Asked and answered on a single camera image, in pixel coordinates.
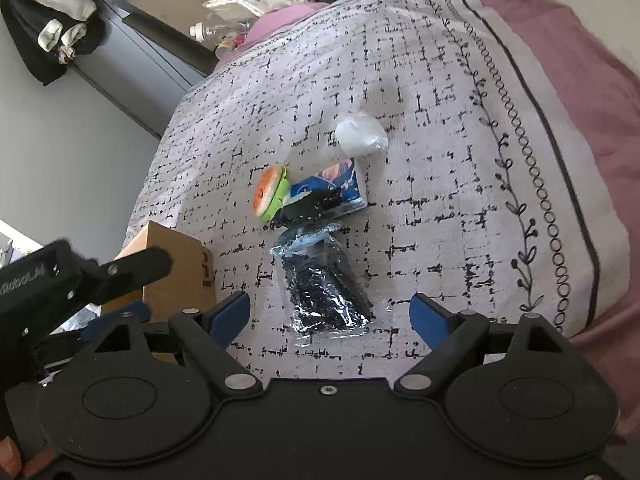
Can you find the white black patterned blanket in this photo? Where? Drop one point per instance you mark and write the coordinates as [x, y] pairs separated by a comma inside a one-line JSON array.
[[450, 135]]

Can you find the cardboard box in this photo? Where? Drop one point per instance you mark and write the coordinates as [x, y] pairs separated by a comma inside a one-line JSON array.
[[175, 265]]

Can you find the clear bag with black contents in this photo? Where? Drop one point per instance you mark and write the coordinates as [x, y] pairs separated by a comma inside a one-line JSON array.
[[325, 285]]

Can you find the clear plastic bottle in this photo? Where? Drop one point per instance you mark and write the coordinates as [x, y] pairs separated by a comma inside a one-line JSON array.
[[220, 27]]

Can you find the orange and green plush toy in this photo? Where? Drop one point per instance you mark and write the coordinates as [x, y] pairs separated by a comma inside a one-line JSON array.
[[267, 192]]

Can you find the pile of dark clothes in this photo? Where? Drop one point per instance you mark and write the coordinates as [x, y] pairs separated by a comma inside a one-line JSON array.
[[45, 15]]

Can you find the pink bed sheet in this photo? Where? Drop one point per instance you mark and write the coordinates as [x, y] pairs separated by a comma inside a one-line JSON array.
[[590, 60]]

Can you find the white soft plastic bag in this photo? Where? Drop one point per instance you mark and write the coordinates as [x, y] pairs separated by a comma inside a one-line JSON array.
[[360, 135]]

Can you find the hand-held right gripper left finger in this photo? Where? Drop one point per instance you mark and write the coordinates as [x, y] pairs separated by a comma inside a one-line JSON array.
[[231, 312]]

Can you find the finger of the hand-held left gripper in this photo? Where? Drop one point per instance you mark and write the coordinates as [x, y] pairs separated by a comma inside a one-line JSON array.
[[137, 309], [140, 267]]

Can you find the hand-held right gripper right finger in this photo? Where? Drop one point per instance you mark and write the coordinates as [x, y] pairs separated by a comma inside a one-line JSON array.
[[426, 317]]

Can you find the black cloth item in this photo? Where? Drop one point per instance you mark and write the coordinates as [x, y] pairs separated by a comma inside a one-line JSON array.
[[307, 207]]

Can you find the pink pillow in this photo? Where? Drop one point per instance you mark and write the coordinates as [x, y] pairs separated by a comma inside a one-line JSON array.
[[280, 22]]

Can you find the grey cabinet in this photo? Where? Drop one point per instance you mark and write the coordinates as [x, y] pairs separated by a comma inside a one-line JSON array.
[[135, 55]]

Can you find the blue printed packet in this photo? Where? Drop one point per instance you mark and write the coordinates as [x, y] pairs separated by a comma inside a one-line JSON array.
[[345, 180]]

